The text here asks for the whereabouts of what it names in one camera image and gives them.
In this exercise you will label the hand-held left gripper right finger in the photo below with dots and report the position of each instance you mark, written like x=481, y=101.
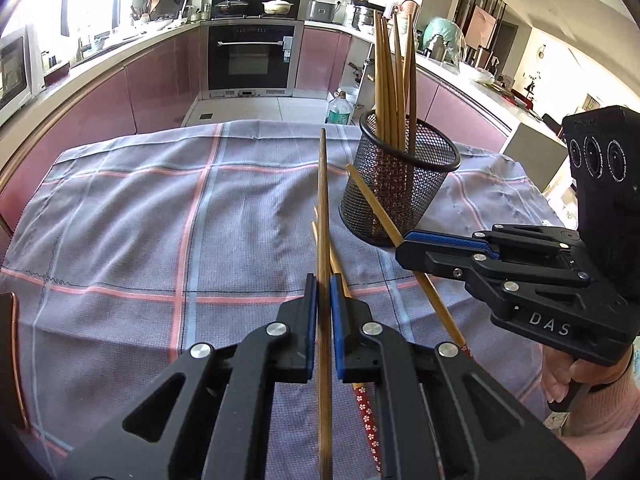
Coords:
x=336, y=320

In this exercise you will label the pink jug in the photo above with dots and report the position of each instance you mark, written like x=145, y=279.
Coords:
x=403, y=7

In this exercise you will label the stainless steel pot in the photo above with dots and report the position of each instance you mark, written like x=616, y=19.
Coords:
x=362, y=17

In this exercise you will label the person's right forearm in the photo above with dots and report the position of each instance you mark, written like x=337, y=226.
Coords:
x=600, y=425

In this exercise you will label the white casserole pot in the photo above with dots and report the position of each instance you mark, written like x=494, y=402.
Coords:
x=276, y=6

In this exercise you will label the mint green covered appliance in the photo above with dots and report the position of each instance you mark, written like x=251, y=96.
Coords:
x=447, y=32

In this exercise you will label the white microwave oven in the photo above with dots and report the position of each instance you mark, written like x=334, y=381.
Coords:
x=15, y=75

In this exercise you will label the black mesh utensil holder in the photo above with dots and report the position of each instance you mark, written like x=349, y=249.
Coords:
x=400, y=195

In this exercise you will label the black cooking pot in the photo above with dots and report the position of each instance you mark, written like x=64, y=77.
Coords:
x=231, y=6

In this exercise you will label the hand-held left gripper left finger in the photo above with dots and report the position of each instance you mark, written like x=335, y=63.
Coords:
x=311, y=320

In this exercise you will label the dark red bowl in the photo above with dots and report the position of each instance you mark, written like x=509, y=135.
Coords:
x=56, y=68

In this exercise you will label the person's right hand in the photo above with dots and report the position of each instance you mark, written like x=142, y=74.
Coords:
x=557, y=375

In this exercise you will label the bamboo chopstick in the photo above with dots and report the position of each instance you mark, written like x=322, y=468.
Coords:
x=411, y=85
x=367, y=425
x=399, y=60
x=324, y=210
x=370, y=200
x=337, y=267
x=381, y=85
x=391, y=95

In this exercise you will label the grey plaid cloth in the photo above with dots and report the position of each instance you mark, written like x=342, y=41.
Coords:
x=150, y=220

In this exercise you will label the silver rice cooker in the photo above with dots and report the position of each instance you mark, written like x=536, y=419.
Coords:
x=320, y=11

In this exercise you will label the dark brown-edged object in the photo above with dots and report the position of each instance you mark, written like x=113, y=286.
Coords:
x=10, y=360

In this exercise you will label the black built-in oven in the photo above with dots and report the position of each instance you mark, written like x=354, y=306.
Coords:
x=250, y=57

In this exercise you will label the large oil bottle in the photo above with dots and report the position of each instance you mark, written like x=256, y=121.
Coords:
x=339, y=112

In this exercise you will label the wooden slat partition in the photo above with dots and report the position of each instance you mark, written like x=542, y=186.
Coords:
x=477, y=15

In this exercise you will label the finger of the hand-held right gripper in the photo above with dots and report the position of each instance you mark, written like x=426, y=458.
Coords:
x=430, y=262
x=450, y=241

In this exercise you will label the steel thermos bottle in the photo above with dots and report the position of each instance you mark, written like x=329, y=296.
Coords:
x=438, y=46

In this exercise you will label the pink base cabinets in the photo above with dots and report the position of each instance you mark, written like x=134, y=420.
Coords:
x=110, y=105
x=320, y=60

